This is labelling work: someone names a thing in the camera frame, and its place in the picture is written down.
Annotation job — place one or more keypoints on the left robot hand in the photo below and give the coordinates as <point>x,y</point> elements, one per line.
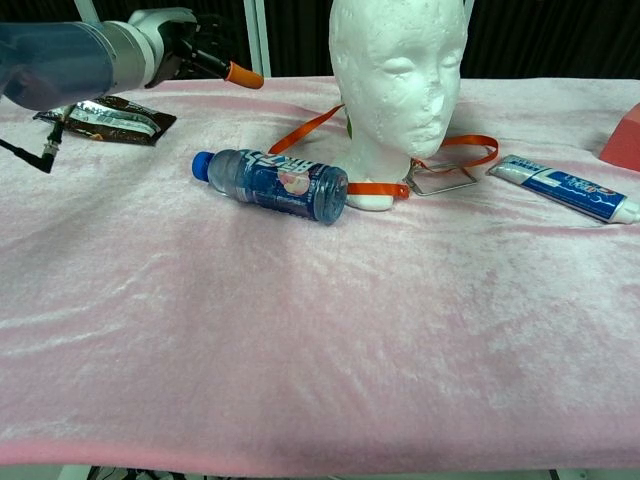
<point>175,30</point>

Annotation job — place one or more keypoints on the clear badge holder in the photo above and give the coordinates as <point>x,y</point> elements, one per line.
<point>440,180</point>

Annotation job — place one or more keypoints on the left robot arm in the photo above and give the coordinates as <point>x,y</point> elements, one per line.
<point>60,60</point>

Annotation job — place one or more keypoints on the white foam mannequin head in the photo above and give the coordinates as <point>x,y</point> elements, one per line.
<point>395,100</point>

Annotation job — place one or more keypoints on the brown snack packet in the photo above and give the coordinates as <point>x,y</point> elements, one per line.
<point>120,125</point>

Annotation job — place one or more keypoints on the blue plastic drink bottle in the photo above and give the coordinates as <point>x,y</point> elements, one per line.
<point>280,185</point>

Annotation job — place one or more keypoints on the pink plush table cloth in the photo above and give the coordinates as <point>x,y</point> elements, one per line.
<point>300,325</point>

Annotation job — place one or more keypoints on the blue white toothpaste tube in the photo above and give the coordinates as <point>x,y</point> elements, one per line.
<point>565,187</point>

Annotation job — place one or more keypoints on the red block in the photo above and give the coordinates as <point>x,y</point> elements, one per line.
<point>625,142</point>

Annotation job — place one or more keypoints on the white partition post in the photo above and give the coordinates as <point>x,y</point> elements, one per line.
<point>257,40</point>
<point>469,10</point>
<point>84,9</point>

